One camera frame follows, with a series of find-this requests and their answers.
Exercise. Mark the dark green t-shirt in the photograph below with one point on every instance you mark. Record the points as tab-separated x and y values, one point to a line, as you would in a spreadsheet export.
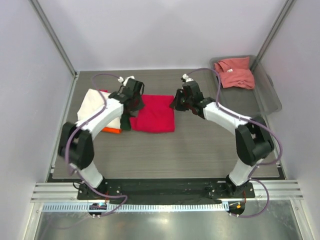
125	123

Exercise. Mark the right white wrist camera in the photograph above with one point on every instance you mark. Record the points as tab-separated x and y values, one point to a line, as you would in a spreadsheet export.
186	79

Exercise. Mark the red t-shirt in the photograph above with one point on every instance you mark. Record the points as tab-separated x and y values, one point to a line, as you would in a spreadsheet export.
156	116

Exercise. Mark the salmon pink t-shirt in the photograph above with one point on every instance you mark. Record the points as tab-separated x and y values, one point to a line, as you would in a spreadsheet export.
235	72

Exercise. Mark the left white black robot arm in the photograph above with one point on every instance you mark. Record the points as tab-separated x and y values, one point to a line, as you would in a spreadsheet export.
76	139

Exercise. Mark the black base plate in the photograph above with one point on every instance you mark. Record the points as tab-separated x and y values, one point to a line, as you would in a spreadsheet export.
175	191

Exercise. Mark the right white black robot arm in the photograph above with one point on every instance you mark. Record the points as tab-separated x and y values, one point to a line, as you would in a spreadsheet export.
252	139

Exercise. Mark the grey plastic tray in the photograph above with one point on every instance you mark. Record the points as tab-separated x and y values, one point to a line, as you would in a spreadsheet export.
262	100

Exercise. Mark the right aluminium corner post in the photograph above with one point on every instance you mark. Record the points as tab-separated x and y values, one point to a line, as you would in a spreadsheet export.
280	19

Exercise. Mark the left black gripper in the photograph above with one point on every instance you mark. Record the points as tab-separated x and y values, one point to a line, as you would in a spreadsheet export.
139	106

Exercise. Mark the slotted cable duct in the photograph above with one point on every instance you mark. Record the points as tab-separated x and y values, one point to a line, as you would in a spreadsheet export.
97	207

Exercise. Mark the left aluminium corner post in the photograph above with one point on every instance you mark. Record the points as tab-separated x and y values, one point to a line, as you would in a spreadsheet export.
52	35

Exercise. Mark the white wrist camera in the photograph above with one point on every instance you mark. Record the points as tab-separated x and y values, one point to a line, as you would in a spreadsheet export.
124	81
186	79

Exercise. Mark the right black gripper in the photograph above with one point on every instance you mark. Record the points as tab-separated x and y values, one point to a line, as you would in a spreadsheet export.
176	104

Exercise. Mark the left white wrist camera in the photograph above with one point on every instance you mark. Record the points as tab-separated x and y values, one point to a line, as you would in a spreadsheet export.
124	81

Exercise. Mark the aluminium corner post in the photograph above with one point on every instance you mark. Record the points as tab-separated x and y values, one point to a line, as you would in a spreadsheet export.
52	35
280	19

